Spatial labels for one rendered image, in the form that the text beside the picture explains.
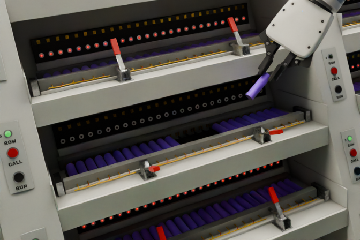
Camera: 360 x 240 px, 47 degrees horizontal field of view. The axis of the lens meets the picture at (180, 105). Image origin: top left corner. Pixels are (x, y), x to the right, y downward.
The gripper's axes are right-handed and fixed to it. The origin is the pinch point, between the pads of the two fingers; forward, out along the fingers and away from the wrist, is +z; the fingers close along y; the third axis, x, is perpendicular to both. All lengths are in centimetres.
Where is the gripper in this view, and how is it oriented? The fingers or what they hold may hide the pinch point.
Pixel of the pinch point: (270, 69)
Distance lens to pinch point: 86.5
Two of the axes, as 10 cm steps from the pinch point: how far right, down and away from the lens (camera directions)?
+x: 3.8, 0.0, 9.2
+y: 7.6, 5.8, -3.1
